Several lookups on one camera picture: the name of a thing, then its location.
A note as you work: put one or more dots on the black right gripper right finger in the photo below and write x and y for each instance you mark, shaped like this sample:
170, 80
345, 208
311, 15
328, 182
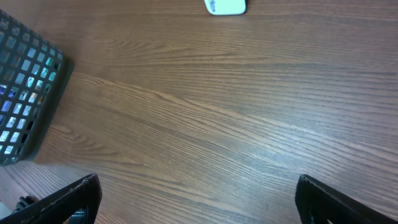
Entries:
317, 202

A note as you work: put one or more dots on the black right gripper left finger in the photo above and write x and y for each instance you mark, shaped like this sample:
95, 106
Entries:
78, 202

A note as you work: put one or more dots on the white barcode scanner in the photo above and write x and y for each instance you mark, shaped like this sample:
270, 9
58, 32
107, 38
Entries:
226, 7

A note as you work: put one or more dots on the grey plastic mesh basket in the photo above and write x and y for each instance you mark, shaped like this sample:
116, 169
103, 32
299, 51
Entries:
34, 73

